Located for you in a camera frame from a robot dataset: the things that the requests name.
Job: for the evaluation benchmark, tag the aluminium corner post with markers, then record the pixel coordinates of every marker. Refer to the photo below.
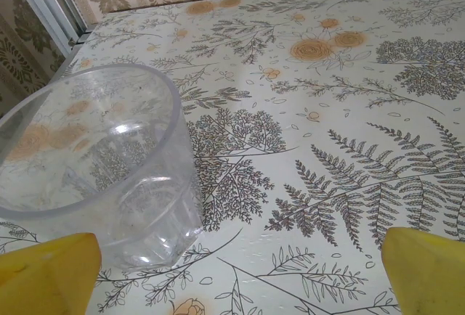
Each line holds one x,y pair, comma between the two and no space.
54,6

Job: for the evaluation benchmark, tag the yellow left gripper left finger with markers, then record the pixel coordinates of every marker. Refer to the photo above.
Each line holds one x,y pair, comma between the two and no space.
43,278

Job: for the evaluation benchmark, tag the floral patterned table cover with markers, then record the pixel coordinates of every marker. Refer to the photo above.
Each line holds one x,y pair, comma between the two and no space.
290,148

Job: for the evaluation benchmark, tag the clear plastic cup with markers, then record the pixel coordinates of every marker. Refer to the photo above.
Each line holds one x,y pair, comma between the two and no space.
109,170

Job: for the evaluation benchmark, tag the aluminium table side rail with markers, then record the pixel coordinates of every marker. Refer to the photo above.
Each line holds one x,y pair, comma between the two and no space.
69,61

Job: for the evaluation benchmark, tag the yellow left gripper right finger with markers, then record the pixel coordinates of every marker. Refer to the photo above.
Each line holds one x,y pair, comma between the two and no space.
428,275

